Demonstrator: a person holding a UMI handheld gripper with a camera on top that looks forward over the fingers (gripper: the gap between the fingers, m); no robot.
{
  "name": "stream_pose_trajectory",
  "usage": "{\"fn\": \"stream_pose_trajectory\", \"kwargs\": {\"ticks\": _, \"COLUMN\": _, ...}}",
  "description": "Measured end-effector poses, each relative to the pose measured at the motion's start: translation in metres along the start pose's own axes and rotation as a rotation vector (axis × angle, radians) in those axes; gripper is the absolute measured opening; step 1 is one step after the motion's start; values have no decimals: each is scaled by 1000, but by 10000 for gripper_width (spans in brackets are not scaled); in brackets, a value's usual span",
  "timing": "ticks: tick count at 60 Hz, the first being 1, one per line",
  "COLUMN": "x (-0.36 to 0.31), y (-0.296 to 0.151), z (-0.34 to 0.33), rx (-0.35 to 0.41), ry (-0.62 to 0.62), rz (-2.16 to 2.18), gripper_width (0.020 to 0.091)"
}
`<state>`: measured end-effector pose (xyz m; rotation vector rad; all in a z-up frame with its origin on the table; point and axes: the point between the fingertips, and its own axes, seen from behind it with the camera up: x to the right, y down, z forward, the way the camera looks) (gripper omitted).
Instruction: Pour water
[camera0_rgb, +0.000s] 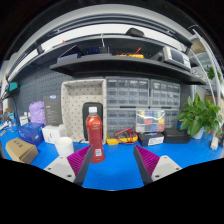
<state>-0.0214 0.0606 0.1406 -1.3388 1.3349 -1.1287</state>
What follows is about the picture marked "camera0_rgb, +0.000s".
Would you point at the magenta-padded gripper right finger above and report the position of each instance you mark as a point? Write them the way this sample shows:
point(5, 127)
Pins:
point(165, 166)

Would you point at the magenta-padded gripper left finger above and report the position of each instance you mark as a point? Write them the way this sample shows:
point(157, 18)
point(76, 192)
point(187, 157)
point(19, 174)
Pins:
point(60, 166)

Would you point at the red drink bottle white cap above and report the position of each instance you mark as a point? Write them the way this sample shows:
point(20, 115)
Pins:
point(95, 131)

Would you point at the white cup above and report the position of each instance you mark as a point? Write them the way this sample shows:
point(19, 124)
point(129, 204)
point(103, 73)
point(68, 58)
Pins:
point(64, 146)

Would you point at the small black labelled box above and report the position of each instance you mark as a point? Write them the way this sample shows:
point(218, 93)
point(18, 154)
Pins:
point(150, 139)

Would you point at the black flat case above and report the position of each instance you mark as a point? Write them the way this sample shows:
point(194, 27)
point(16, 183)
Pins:
point(176, 136)

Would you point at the white box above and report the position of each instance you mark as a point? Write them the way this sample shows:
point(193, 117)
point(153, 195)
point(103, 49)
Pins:
point(53, 133)

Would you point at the flat round red coaster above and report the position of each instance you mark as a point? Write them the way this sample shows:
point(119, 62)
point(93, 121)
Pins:
point(100, 161)

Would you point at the brown cardboard box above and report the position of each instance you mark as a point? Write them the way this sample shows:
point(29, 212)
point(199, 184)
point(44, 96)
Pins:
point(20, 150)

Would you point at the blue box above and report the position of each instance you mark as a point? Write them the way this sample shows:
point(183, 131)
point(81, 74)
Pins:
point(30, 133)

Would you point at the clear compartment box coloured parts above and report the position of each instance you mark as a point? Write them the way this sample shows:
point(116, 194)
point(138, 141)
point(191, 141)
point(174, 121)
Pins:
point(150, 120)

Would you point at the grey drawer cabinet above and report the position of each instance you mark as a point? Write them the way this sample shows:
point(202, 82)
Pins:
point(165, 93)
point(120, 118)
point(127, 91)
point(171, 116)

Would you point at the yellow multimeter with red leads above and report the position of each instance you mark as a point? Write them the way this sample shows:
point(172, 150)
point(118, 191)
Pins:
point(121, 139)

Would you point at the white power adapter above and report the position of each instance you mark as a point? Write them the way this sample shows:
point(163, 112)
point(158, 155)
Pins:
point(214, 143)

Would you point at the dark grey flat box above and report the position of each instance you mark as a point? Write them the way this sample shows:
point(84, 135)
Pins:
point(52, 110)

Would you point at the beige dotted fabric bin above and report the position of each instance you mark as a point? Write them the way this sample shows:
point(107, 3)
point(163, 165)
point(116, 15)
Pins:
point(71, 110)

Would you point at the purple bag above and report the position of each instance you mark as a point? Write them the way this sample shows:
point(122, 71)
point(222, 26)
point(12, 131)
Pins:
point(37, 112)

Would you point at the green potted plant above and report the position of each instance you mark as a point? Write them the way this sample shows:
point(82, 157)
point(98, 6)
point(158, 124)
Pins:
point(196, 115)

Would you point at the black rectangular speaker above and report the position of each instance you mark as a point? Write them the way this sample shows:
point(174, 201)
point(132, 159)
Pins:
point(100, 113)

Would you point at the white shelf unit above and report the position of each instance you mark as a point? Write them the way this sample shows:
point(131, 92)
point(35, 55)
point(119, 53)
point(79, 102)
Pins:
point(210, 63)

